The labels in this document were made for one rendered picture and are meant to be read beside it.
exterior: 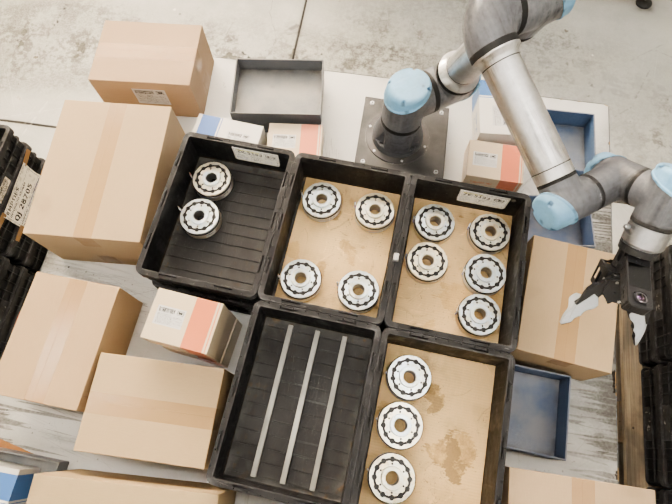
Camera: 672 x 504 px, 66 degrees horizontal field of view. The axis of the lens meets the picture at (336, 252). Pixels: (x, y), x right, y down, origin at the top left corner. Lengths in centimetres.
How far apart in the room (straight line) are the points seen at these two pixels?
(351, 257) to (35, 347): 79
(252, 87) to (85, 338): 88
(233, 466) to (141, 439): 21
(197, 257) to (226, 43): 168
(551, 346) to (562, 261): 22
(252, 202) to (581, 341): 89
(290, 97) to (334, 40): 119
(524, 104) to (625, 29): 218
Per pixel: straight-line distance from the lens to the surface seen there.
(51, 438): 157
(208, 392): 127
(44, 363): 142
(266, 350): 129
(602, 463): 153
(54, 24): 326
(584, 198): 105
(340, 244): 134
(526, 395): 146
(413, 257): 131
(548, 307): 136
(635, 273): 109
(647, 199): 108
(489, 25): 106
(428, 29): 290
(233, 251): 137
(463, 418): 129
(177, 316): 125
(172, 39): 174
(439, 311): 131
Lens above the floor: 209
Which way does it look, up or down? 70 degrees down
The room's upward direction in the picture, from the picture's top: 2 degrees counter-clockwise
